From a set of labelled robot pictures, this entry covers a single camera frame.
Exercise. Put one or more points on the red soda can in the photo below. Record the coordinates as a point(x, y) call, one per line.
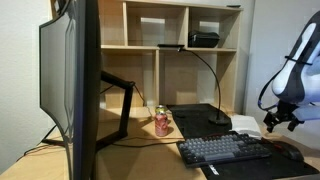
point(161, 125)

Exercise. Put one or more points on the yellow green bottle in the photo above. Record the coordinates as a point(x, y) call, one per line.
point(160, 108)

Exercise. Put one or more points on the black gooseneck desk lamp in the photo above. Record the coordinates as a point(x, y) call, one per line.
point(216, 80)

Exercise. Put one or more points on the black curved monitor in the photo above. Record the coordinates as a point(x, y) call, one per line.
point(83, 83)

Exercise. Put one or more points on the black monitor stand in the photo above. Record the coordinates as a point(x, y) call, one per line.
point(126, 106)

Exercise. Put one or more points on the light wooden shelf hutch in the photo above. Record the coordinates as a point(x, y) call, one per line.
point(173, 73)

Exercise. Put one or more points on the white paper towel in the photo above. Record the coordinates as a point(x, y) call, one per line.
point(246, 126)

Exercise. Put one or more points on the black computer mouse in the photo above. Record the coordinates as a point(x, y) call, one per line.
point(290, 151)

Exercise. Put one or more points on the black box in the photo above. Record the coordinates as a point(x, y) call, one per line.
point(203, 39)

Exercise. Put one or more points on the grey black keyboard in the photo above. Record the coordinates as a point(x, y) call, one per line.
point(220, 150)

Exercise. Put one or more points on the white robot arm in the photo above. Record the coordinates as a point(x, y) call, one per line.
point(300, 76)

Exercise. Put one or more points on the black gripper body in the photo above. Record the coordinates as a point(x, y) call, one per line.
point(286, 111)

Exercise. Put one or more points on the small flat black item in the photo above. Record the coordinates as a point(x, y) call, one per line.
point(233, 5)

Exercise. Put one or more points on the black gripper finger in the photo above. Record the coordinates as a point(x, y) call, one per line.
point(296, 124)
point(270, 122)

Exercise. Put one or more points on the black desk mat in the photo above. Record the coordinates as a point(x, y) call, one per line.
point(196, 118)

